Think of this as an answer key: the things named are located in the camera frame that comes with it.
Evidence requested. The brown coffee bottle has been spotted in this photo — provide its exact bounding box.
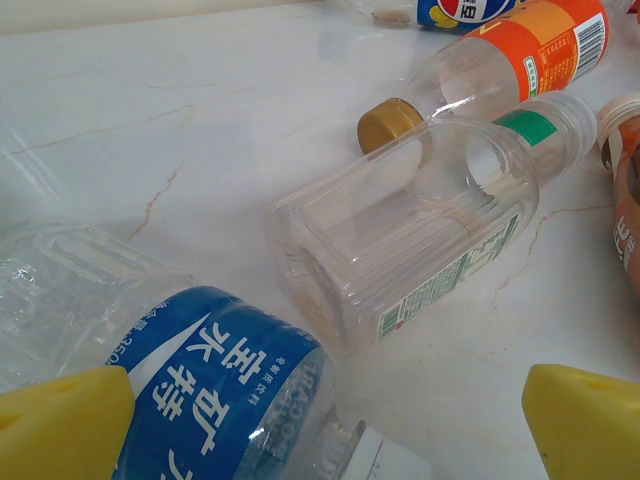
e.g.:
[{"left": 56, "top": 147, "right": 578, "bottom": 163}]
[{"left": 595, "top": 92, "right": 640, "bottom": 291}]

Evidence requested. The clear bottle orange label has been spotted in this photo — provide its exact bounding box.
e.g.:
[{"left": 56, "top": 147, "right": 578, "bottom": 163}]
[{"left": 356, "top": 0, "right": 612, "bottom": 155}]

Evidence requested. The clear bottle blue label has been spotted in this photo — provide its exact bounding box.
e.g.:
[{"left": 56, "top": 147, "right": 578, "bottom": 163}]
[{"left": 0, "top": 219, "right": 431, "bottom": 480}]

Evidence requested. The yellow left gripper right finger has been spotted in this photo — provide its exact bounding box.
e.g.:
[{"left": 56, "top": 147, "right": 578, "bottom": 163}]
[{"left": 521, "top": 363, "right": 640, "bottom": 480}]

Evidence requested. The square clear bottle green label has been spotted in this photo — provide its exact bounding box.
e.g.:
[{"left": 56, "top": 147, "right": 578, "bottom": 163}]
[{"left": 264, "top": 90, "right": 599, "bottom": 351}]

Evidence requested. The Pepsi bottle blue cap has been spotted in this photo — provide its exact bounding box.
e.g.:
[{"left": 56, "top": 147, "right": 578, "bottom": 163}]
[{"left": 344, "top": 0, "right": 526, "bottom": 35}]

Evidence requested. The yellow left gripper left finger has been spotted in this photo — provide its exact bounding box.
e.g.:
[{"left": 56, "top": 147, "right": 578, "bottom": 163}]
[{"left": 0, "top": 366, "right": 137, "bottom": 480}]

